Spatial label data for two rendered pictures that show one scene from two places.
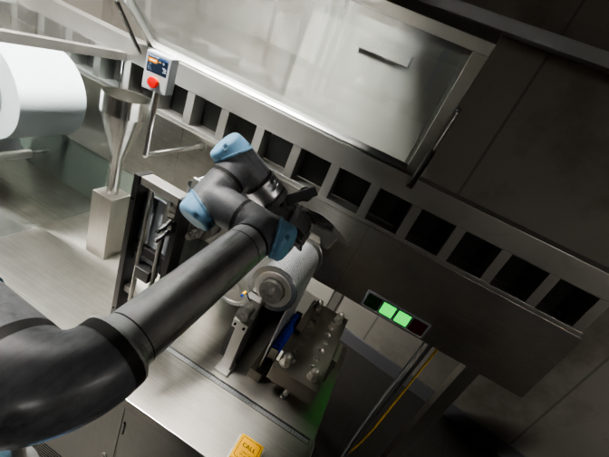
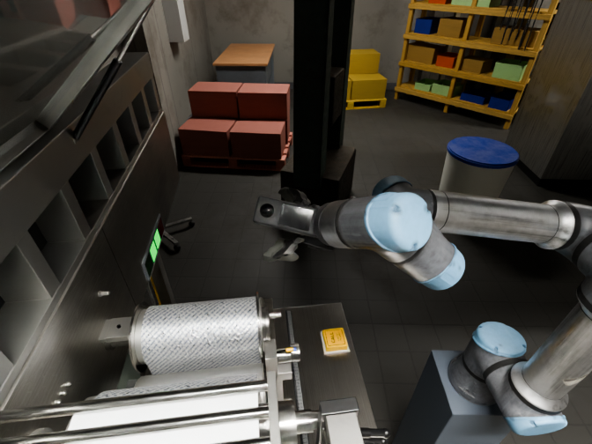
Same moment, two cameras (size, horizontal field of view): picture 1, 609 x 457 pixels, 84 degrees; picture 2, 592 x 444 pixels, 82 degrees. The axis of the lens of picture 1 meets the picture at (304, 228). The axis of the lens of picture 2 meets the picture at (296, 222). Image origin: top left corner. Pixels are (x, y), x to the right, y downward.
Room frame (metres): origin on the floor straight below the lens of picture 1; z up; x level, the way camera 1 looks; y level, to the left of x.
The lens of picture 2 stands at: (0.88, 0.49, 1.90)
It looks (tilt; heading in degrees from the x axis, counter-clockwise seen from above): 37 degrees down; 252
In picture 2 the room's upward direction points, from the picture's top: straight up
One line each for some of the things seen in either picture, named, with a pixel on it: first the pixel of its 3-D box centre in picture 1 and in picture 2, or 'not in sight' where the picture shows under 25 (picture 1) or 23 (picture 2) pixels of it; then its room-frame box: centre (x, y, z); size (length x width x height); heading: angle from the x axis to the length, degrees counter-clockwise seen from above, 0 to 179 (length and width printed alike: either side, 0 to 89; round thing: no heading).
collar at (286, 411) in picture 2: (207, 227); (276, 425); (0.84, 0.26, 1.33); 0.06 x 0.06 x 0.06; 79
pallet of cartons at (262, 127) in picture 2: not in sight; (238, 124); (0.35, -3.46, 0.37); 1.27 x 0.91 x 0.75; 161
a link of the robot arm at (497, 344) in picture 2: not in sight; (495, 351); (0.21, 0.15, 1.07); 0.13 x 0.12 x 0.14; 76
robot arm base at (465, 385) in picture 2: not in sight; (479, 371); (0.21, 0.14, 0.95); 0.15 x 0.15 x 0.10
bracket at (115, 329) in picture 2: not in sight; (116, 329); (1.11, -0.04, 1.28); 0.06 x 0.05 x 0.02; 169
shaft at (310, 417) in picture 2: (193, 233); (314, 419); (0.78, 0.27, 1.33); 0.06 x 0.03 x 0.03; 169
